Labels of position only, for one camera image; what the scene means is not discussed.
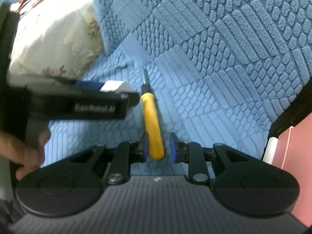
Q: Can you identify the person's left hand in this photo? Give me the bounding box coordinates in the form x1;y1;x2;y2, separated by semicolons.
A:
1;129;51;181

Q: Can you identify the pink storage box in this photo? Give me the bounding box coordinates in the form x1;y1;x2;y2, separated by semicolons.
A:
272;115;312;227

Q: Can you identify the black sofa frame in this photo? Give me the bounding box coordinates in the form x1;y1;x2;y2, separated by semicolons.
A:
260;79;312;159

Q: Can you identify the blue textured sofa cover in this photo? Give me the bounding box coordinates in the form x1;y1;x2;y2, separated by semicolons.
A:
0;0;312;179

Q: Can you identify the white rectangular block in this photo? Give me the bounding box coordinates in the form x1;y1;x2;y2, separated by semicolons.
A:
100;80;133;92

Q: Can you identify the yellow handled screwdriver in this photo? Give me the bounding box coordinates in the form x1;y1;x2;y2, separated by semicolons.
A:
141;67;164;160

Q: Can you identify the floral white pillow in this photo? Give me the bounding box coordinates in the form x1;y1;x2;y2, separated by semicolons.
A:
9;0;104;79

